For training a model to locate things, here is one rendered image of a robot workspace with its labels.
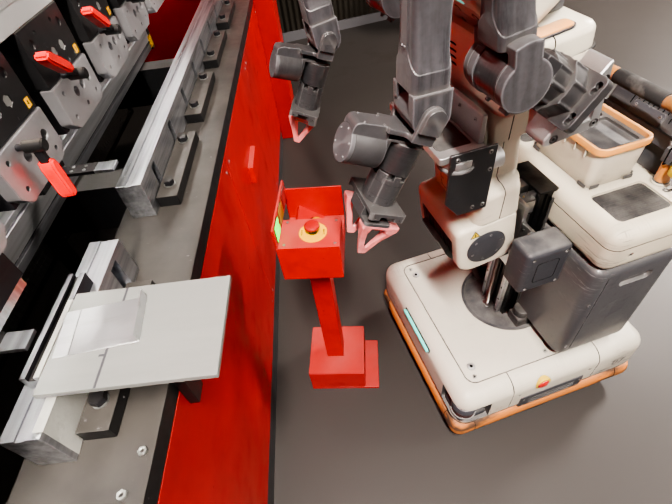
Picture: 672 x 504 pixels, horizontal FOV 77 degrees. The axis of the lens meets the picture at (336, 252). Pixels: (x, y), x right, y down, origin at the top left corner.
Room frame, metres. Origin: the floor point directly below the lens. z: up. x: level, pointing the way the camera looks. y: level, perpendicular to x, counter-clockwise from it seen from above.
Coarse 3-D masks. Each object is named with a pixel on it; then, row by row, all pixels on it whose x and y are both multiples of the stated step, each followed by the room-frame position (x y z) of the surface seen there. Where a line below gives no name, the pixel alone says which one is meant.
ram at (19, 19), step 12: (24, 0) 0.77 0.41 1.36; (36, 0) 0.80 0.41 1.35; (48, 0) 0.83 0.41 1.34; (0, 12) 0.70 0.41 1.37; (12, 12) 0.72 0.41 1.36; (24, 12) 0.75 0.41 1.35; (36, 12) 0.78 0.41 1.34; (0, 24) 0.68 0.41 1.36; (12, 24) 0.71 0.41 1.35; (0, 36) 0.67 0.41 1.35
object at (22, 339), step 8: (0, 336) 0.42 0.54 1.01; (8, 336) 0.41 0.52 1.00; (16, 336) 0.41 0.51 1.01; (24, 336) 0.41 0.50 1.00; (32, 336) 0.41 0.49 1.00; (0, 344) 0.40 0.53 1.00; (8, 344) 0.40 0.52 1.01; (16, 344) 0.40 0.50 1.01; (24, 344) 0.39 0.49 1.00; (0, 352) 0.39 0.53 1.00; (8, 352) 0.39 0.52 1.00
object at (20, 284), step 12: (0, 264) 0.43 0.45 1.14; (12, 264) 0.44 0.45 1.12; (0, 276) 0.42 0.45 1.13; (12, 276) 0.43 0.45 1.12; (0, 288) 0.40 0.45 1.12; (12, 288) 0.42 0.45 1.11; (0, 300) 0.39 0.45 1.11; (12, 300) 0.41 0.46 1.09; (0, 312) 0.38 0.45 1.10; (0, 324) 0.37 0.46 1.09
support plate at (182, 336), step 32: (160, 288) 0.47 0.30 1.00; (192, 288) 0.46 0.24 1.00; (224, 288) 0.45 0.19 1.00; (160, 320) 0.40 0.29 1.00; (192, 320) 0.40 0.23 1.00; (224, 320) 0.39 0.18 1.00; (96, 352) 0.36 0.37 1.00; (128, 352) 0.35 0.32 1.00; (160, 352) 0.35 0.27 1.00; (192, 352) 0.34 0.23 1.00; (64, 384) 0.32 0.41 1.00; (128, 384) 0.30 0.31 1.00
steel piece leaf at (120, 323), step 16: (112, 304) 0.45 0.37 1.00; (128, 304) 0.44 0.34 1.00; (144, 304) 0.44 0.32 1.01; (80, 320) 0.43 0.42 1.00; (96, 320) 0.42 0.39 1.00; (112, 320) 0.42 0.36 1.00; (128, 320) 0.41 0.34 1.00; (80, 336) 0.39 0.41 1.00; (96, 336) 0.39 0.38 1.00; (112, 336) 0.39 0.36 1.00; (128, 336) 0.38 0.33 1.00; (80, 352) 0.37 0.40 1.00
